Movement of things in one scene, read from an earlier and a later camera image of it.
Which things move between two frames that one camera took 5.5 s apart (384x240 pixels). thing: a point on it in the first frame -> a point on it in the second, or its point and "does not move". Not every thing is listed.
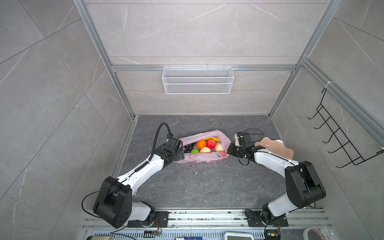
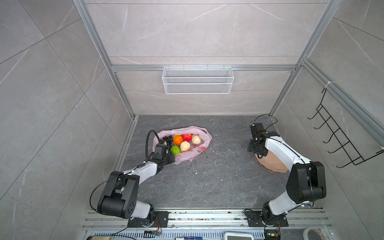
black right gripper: [230, 149] -> [250, 148]
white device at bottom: [238, 236] does not move
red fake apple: [211, 143] -> [187, 137]
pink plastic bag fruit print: [207, 156] -> [185, 156]
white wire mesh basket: [198, 80] does not move
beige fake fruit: [218, 147] -> [196, 139]
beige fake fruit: [205, 149] -> [185, 146]
